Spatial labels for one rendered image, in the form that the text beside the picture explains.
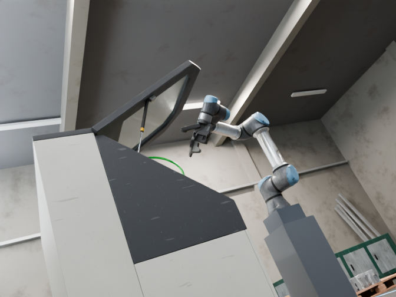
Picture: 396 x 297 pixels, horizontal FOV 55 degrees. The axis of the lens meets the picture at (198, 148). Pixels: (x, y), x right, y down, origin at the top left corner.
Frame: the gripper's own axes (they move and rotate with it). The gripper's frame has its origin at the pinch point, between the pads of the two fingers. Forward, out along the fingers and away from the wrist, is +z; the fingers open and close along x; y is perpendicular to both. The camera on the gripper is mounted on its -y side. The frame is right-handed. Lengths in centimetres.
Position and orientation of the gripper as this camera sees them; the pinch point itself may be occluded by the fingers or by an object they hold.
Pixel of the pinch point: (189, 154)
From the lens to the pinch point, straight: 213.9
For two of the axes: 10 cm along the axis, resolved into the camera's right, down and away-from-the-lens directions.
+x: 1.9, 1.4, 9.7
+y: 9.3, 2.9, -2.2
